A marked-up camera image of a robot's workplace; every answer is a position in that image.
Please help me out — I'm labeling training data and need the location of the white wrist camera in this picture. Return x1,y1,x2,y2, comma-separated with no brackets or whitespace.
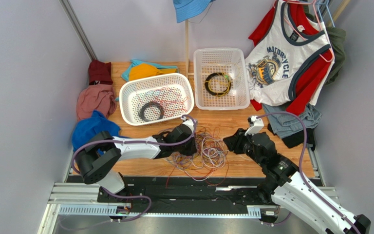
181,117,197,133
244,116,264,136

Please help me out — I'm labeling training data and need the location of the grey coiled cable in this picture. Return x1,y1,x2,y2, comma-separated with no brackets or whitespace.
138,101,165,123

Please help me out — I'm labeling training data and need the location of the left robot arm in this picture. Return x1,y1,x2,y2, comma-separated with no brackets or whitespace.
72,120,197,200

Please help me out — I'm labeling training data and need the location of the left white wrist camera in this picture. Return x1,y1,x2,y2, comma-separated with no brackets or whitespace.
181,117,197,133

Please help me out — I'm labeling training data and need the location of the yellow wire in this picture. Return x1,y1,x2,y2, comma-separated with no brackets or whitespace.
190,72,233,98

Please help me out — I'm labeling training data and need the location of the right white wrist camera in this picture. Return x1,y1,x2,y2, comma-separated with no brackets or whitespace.
244,116,264,136

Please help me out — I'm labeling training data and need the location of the orange cloth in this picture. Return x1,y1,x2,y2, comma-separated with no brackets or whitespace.
129,63,178,81

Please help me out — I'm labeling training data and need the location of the rectangular white plastic basket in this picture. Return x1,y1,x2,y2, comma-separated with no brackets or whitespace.
193,48,250,111

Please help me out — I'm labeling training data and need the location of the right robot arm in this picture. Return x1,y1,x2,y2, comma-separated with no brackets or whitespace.
223,128,371,234

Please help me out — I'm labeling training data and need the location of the grey denim garment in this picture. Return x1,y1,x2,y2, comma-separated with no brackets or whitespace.
262,104,322,138

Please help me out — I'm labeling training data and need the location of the red shirt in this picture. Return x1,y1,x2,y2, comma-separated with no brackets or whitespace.
248,1,334,117

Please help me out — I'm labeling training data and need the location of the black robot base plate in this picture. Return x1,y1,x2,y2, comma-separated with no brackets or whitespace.
67,176,290,215

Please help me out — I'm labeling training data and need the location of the pink clothes hanger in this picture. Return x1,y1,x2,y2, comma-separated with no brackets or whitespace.
273,0,335,65

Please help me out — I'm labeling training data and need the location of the white motorcycle tank top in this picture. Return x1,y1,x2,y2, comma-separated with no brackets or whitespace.
244,0,335,107

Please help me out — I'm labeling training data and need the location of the pink wire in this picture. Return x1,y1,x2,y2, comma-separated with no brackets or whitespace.
131,85,191,114

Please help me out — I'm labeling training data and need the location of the black coiled cable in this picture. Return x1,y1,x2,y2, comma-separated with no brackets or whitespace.
204,72,232,97

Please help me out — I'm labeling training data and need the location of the metal corner rail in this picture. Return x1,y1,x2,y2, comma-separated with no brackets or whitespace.
59,0,98,60

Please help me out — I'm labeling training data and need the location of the pink cloth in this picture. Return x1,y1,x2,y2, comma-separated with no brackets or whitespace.
76,84,117,121

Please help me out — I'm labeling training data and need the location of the dark green garment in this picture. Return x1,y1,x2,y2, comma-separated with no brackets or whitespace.
305,13,347,86

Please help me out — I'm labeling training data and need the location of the wooden rack pole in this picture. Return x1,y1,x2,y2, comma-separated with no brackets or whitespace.
326,0,351,27

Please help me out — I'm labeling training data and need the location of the rounded white plastic basket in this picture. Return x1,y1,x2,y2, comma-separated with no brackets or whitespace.
118,73,195,126

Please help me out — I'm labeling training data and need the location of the light blue bucket hat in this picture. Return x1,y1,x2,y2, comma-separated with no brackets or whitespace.
172,0,214,23

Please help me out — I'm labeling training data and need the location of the teal cloth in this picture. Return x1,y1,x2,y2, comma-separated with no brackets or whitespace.
121,59,179,82

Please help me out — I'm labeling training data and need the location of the maroon cloth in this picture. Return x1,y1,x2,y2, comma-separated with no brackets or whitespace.
88,60,113,85

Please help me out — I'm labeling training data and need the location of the blue cloth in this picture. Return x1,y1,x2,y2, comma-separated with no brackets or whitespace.
72,110,121,152

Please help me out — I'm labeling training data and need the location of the red wire in basket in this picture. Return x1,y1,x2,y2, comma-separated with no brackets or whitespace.
151,89,190,118

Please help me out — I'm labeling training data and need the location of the aluminium slotted rail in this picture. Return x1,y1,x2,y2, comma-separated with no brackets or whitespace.
48,183,262,219

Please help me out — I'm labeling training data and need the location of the colourful wire pile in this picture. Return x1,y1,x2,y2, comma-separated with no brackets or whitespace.
153,126,257,188

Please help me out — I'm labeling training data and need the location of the black garment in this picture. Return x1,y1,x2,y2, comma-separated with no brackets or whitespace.
267,123,316,150

